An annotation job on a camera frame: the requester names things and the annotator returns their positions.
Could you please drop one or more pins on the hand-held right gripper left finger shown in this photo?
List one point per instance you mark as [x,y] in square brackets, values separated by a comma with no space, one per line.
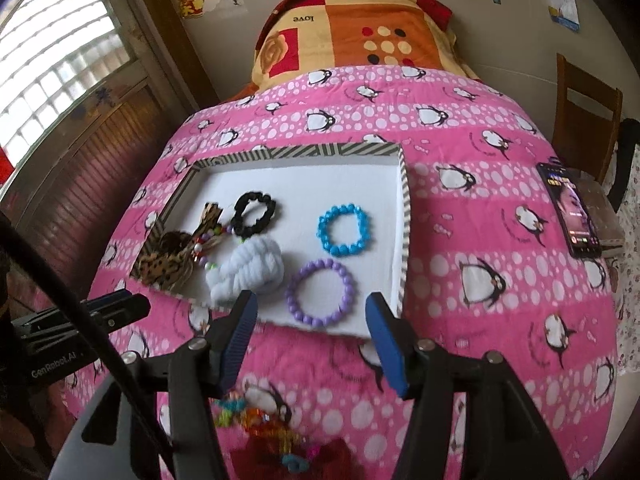
[240,340]

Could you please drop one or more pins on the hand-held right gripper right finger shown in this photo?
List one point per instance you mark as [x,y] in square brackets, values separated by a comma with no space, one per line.
[387,345]

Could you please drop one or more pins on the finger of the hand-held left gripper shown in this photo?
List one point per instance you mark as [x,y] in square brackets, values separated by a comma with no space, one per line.
[117,310]

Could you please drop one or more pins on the leopard print hair bow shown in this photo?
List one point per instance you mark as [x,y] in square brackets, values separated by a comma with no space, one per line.
[165,260]

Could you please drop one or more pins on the white scrunchie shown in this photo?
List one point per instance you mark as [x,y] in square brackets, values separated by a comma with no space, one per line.
[250,265]

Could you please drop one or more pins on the black scrunchie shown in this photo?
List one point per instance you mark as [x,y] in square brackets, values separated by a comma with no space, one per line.
[250,195]

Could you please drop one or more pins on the striped cardboard tray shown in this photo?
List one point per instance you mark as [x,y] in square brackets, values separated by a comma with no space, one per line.
[300,195]

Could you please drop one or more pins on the red hair bow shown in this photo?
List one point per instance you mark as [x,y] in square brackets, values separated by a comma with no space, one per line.
[250,460]

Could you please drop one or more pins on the wooden door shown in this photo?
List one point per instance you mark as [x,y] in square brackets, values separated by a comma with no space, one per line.
[100,160]

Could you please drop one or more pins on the black smartphone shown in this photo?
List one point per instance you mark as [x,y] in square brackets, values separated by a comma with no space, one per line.
[570,210]

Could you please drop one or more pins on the pink penguin print blanket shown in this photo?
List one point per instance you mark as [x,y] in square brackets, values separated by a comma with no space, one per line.
[450,125]

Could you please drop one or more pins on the barred window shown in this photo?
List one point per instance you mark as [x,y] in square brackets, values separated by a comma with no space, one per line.
[55,55]

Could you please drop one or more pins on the wooden chair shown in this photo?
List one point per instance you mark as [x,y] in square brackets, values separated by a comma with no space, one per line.
[575,125]

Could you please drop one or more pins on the orange floral pillow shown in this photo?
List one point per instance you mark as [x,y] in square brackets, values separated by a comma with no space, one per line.
[350,25]

